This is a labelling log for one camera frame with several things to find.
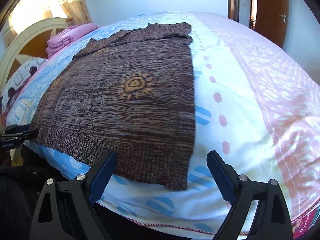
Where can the folded pink blanket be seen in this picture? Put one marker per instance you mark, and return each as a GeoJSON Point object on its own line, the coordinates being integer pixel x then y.
{"type": "Point", "coordinates": [68, 36]}

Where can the cream and brown headboard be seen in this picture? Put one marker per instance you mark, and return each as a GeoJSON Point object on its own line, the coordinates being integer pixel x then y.
{"type": "Point", "coordinates": [32, 42]}

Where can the brown wooden door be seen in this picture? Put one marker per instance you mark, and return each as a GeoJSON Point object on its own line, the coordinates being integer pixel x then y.
{"type": "Point", "coordinates": [268, 22]}

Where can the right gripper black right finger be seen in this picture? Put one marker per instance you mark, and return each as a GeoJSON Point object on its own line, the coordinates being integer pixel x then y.
{"type": "Point", "coordinates": [271, 219]}

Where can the yellow floral curtain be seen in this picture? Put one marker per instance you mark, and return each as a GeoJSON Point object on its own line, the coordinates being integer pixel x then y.
{"type": "Point", "coordinates": [75, 10]}

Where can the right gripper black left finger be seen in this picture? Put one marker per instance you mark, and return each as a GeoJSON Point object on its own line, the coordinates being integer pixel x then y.
{"type": "Point", "coordinates": [65, 209]}

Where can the patterned white pillow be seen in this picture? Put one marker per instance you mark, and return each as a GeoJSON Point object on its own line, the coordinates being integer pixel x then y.
{"type": "Point", "coordinates": [18, 80]}

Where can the silver door handle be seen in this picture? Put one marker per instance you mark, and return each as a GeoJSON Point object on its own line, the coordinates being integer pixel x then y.
{"type": "Point", "coordinates": [283, 17]}

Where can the brown knitted sweater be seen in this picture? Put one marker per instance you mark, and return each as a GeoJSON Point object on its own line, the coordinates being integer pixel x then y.
{"type": "Point", "coordinates": [132, 93]}

